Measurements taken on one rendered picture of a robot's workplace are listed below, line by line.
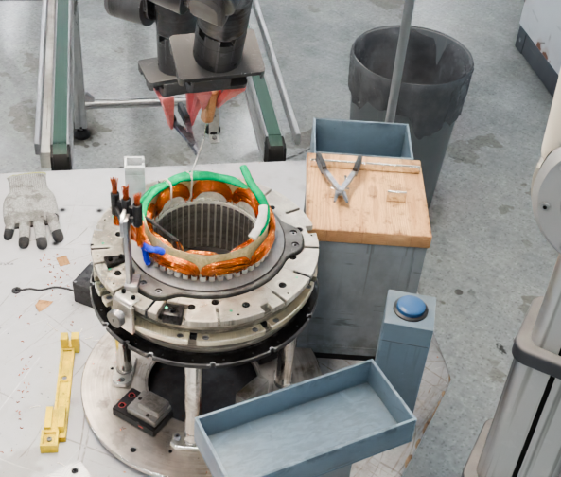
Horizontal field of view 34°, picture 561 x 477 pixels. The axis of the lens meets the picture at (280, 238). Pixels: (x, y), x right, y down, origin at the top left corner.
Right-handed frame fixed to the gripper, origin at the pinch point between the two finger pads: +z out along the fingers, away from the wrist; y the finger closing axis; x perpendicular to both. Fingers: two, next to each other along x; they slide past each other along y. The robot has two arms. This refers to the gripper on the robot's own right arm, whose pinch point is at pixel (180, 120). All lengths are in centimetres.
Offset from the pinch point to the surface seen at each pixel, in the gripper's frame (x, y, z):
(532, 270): -62, -132, 124
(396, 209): 13.6, -30.4, 14.2
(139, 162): 5.4, 7.7, 2.0
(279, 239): 19.1, -8.4, 9.8
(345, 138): -11.4, -33.5, 18.0
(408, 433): 51, -13, 16
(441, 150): -95, -112, 95
